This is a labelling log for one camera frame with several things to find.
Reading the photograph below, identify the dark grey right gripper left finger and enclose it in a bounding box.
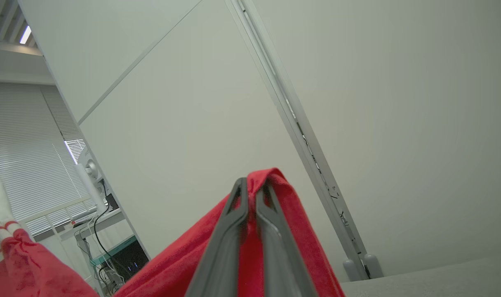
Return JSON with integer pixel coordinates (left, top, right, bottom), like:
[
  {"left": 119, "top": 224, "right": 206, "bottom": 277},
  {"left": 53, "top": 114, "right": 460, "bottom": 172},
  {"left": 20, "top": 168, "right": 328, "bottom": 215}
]
[{"left": 185, "top": 177, "right": 249, "bottom": 297}]

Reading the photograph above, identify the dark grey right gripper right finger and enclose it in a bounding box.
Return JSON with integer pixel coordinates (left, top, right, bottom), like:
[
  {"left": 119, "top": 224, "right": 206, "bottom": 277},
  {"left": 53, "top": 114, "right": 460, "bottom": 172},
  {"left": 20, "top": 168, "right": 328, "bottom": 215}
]
[{"left": 255, "top": 179, "right": 319, "bottom": 297}]

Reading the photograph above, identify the red jersey with black lettering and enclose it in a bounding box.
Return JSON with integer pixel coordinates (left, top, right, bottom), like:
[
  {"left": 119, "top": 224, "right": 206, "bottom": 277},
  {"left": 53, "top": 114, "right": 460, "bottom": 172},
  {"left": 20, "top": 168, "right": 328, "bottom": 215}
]
[{"left": 0, "top": 167, "right": 346, "bottom": 297}]

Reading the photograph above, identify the black computer tower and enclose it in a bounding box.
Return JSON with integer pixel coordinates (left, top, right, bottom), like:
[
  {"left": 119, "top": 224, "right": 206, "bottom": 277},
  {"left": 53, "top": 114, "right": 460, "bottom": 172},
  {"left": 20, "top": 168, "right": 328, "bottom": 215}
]
[{"left": 104, "top": 238, "right": 151, "bottom": 283}]

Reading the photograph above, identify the white desk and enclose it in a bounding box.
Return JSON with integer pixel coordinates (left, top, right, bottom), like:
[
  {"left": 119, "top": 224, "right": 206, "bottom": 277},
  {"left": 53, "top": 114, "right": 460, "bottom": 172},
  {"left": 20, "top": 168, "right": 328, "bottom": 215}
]
[{"left": 71, "top": 207, "right": 125, "bottom": 242}]

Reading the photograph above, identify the white round device on stand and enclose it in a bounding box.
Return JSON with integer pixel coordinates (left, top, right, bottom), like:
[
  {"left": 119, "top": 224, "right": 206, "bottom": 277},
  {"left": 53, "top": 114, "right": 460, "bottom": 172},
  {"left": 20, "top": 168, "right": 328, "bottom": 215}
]
[{"left": 75, "top": 146, "right": 107, "bottom": 212}]

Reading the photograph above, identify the white window blind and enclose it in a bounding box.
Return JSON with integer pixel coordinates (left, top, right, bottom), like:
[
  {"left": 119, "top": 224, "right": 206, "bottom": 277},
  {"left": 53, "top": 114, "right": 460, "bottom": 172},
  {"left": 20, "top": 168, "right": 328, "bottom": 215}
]
[{"left": 0, "top": 80, "right": 95, "bottom": 236}]

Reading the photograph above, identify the grey cylindrical post foot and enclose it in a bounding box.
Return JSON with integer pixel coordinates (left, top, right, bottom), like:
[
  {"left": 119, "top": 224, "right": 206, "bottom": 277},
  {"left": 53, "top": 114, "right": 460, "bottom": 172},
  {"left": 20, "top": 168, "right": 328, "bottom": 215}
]
[
  {"left": 364, "top": 254, "right": 383, "bottom": 278},
  {"left": 343, "top": 259, "right": 364, "bottom": 282}
]

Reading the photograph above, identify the black desk cable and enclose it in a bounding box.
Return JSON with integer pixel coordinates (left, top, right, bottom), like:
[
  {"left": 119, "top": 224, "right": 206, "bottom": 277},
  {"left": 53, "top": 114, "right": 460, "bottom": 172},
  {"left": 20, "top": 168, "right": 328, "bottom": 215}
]
[{"left": 92, "top": 179, "right": 115, "bottom": 264}]

